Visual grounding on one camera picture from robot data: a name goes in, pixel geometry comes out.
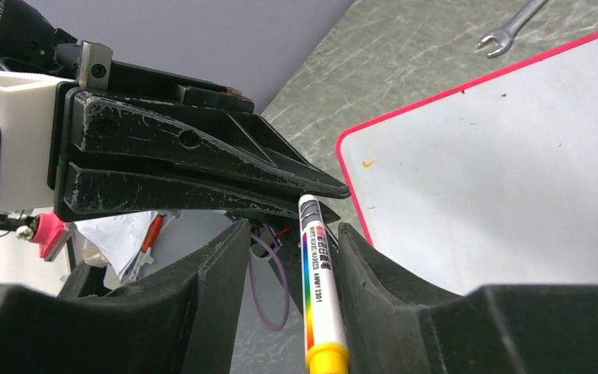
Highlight whiteboard with red frame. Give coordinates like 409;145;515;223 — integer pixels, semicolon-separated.
336;31;598;295

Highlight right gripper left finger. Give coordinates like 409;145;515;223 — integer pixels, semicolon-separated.
0;220;250;373

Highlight pink clamp tool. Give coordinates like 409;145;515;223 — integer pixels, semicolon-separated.
16;211;72;262

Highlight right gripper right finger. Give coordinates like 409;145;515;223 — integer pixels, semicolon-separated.
337;224;598;373

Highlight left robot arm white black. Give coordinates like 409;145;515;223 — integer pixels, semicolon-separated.
0;1;350;222

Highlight white paper sheets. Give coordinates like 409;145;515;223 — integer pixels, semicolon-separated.
77;211;166;283

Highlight yellow marker cap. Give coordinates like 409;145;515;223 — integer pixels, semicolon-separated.
305;342;350;374

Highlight silver wrench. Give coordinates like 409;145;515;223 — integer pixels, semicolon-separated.
476;0;547;58

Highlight white whiteboard marker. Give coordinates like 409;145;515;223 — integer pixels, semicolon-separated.
298;195;349;357

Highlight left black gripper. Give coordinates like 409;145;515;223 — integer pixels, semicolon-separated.
47;43;350;221

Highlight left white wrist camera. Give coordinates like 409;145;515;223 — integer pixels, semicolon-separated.
0;71;62;212

